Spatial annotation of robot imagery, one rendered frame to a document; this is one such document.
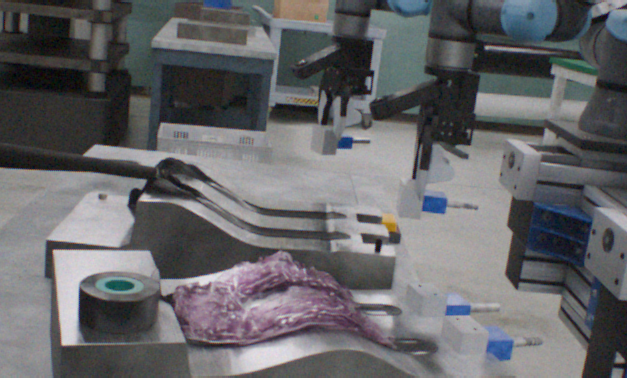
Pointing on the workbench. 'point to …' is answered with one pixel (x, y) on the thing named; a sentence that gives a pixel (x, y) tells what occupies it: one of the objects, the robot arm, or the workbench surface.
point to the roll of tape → (118, 302)
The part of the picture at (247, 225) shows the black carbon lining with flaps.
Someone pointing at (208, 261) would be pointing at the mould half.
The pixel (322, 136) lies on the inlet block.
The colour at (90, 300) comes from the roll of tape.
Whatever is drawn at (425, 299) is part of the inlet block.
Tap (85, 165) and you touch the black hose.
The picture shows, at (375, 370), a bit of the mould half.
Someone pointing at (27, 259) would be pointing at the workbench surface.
